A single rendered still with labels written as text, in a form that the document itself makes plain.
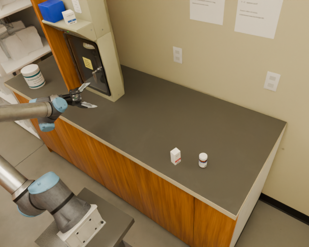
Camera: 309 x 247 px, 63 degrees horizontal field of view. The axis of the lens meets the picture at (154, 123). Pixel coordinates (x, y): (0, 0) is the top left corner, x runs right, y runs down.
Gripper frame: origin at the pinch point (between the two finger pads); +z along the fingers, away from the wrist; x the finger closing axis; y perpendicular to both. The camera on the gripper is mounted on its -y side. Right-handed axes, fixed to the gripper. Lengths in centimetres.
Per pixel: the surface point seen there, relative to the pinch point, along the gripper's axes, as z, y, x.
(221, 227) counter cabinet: 40, 23, -92
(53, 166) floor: -37, -138, -23
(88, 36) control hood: 3.0, 18.1, 27.9
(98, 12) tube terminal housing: 10.9, 23.2, 38.1
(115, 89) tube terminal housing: 18.4, -16.8, 5.6
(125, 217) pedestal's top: -7, 26, -68
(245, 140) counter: 68, 30, -54
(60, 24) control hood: -9.1, 13.7, 39.5
